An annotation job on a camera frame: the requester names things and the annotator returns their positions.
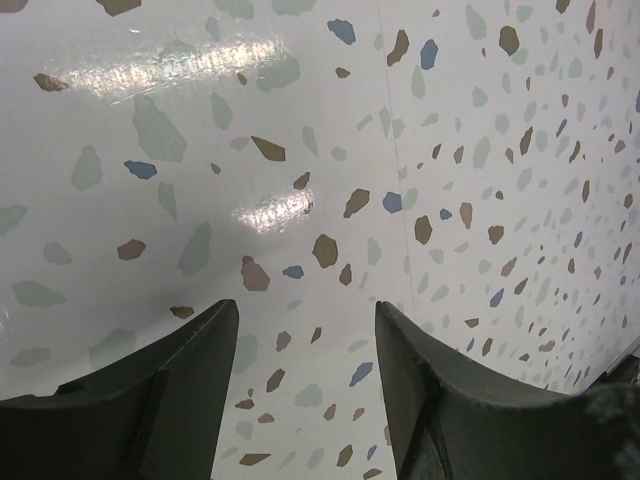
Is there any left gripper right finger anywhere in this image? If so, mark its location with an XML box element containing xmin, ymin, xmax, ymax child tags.
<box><xmin>375</xmin><ymin>302</ymin><xmax>639</xmax><ymax>479</ymax></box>

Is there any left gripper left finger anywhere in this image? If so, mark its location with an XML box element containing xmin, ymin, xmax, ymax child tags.
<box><xmin>1</xmin><ymin>300</ymin><xmax>239</xmax><ymax>479</ymax></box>

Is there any aluminium frame rail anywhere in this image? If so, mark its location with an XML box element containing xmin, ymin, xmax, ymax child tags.
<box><xmin>603</xmin><ymin>339</ymin><xmax>639</xmax><ymax>384</ymax></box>

